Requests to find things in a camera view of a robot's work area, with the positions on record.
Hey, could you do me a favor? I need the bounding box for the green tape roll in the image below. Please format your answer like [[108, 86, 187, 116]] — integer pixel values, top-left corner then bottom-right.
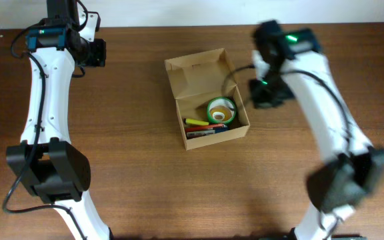
[[207, 97, 237, 125]]

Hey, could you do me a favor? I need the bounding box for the small yellow tape roll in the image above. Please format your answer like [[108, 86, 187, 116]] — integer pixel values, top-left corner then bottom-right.
[[209, 105, 234, 123]]

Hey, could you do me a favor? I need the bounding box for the orange utility knife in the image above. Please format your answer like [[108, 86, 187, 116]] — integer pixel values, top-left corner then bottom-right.
[[185, 123, 227, 133]]

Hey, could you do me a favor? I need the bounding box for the brown cardboard box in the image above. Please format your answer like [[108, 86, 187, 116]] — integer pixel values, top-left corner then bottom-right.
[[165, 48, 250, 150]]

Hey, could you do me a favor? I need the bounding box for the yellow highlighter marker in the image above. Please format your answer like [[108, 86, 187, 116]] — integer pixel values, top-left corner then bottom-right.
[[183, 118, 209, 126]]

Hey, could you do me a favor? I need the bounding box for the blue whiteboard marker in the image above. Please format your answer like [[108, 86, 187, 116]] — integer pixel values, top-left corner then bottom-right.
[[214, 127, 229, 133]]

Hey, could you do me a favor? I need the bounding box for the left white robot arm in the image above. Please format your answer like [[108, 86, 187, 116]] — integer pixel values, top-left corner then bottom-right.
[[6, 0, 113, 240]]

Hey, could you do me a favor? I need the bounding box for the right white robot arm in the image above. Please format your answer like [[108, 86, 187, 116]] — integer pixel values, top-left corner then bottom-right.
[[249, 20, 384, 239]]

